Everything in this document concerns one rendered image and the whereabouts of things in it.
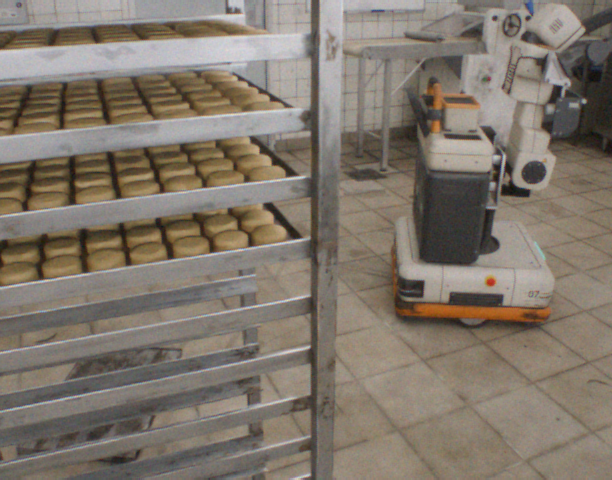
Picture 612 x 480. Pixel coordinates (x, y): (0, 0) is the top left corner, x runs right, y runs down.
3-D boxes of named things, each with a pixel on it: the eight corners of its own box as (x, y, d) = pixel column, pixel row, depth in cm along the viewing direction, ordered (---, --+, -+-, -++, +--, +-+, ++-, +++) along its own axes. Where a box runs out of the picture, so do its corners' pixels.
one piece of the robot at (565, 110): (541, 136, 230) (550, 82, 221) (525, 120, 255) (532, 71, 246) (580, 138, 229) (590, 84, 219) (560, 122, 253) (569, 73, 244)
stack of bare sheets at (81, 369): (134, 464, 181) (133, 457, 180) (18, 453, 184) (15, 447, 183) (182, 354, 235) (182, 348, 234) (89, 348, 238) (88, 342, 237)
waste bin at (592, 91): (621, 134, 569) (634, 67, 541) (584, 138, 549) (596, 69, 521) (580, 122, 614) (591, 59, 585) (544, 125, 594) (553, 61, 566)
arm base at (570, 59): (549, 54, 215) (559, 58, 204) (568, 42, 212) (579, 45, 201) (560, 73, 217) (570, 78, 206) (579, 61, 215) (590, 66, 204)
